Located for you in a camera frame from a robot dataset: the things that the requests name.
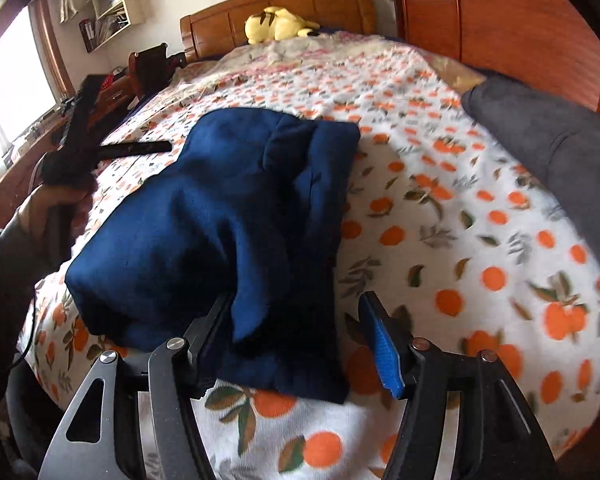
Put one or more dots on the pink floral blanket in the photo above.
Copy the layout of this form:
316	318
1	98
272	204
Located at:
300	49

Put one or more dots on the window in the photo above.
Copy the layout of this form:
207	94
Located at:
15	75

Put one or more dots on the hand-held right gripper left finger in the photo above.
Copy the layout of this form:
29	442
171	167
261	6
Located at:
205	345

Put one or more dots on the dark wooden chair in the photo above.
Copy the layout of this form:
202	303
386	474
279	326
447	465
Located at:
152	67

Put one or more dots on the wooden desk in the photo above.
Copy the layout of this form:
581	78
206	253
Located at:
5	200

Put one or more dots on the white wall shelf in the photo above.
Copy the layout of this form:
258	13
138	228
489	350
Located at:
130	17

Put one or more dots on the grey garment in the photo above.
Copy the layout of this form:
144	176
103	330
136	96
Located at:
555	140

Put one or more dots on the navy blue blazer jacket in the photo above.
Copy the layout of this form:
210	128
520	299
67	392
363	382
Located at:
180	220

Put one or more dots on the yellow plush toy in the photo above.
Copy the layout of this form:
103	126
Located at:
275	25

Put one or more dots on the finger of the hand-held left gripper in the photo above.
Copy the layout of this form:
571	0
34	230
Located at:
135	148

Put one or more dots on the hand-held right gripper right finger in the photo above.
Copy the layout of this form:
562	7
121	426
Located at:
385	350

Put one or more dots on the orange fruit print bedsheet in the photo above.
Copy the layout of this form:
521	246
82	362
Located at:
430	210

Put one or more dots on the wooden bed headboard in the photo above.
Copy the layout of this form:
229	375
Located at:
220	25

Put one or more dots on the person's left hand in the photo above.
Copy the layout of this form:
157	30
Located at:
42	215

